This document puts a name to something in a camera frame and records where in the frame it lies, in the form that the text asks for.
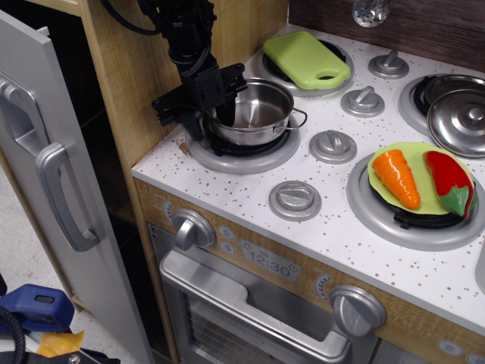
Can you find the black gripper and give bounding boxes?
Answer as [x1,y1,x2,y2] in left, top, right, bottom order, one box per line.
[152,63,247,141]

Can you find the small steel pot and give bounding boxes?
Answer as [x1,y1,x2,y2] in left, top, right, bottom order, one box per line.
[207,78,308,146]

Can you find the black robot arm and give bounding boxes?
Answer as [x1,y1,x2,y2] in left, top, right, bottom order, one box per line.
[138,1,246,141]

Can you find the front left stove burner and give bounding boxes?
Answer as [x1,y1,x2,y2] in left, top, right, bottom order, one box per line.
[185,110,308,175]

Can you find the stove burner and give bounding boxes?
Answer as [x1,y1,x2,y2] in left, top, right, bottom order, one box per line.
[185,110,308,175]
[398,74,445,136]
[346,155,484,252]
[252,32,354,97]

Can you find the back left stove burner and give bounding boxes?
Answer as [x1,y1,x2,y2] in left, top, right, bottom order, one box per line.
[252,32,354,97]

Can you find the back right stove burner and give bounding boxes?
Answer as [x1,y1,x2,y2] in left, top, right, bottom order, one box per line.
[398,74,445,136]

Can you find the steel pan on back burner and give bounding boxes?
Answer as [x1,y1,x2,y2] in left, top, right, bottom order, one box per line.
[424,74,484,106]

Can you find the front right stove burner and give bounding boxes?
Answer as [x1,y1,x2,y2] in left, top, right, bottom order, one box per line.
[346,155,484,252]

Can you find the left oven dial knob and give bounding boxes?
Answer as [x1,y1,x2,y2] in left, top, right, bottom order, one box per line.
[172,208,216,251]

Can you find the oven dial knob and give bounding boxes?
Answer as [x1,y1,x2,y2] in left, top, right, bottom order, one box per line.
[172,208,216,251]
[330,284,387,337]

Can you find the green plastic cutting board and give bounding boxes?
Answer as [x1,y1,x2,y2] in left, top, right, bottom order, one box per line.
[263,31,352,90]

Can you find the silver stovetop knob front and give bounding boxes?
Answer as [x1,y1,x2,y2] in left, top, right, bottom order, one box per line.
[268,180,322,222]

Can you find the silver stovetop knob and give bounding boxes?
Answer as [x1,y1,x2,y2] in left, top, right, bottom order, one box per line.
[368,50,410,80]
[268,180,322,222]
[340,86,385,118]
[309,130,357,165]

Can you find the silver stovetop knob lower middle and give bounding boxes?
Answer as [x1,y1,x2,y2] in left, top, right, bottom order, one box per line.
[309,130,357,165]

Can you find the oven clock display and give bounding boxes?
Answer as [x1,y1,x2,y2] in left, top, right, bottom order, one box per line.
[240,240,302,282]

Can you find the silver stovetop knob upper middle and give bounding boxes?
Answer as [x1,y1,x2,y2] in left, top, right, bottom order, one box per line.
[340,86,385,118]

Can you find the grey fridge door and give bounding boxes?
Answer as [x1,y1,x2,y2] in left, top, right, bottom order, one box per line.
[1,13,154,363]

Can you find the silver stovetop knob back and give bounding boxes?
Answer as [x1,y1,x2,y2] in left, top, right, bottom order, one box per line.
[368,50,410,80]

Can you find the orange toy carrot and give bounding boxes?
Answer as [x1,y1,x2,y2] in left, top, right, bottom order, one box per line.
[371,149,421,210]

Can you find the chrome faucet tip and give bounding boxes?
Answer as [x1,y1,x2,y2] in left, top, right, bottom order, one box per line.
[352,0,391,28]

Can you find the light green plate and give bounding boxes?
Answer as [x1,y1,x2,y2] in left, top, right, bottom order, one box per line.
[368,142,478,215]

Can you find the right oven dial knob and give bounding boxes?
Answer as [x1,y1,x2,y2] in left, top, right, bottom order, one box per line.
[330,284,387,337]

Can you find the steel pot lid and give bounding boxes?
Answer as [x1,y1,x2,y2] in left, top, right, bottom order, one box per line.
[427,89,484,159]

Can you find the red toy chili pepper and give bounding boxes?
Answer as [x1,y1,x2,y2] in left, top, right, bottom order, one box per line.
[423,151,475,218]

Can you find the blue clamp tool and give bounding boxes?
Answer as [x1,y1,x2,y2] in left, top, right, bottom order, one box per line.
[1,284,75,332]

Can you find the yellow tape piece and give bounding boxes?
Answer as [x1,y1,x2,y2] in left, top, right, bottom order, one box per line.
[36,331,85,358]

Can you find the silver fridge door handle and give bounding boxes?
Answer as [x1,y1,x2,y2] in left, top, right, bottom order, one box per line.
[35,142,99,253]

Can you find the silver oven door handle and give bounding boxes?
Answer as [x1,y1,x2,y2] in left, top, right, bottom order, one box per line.
[160,251,352,363]

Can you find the black braided cable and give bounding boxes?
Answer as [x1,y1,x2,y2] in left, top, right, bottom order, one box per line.
[0,303,27,364]

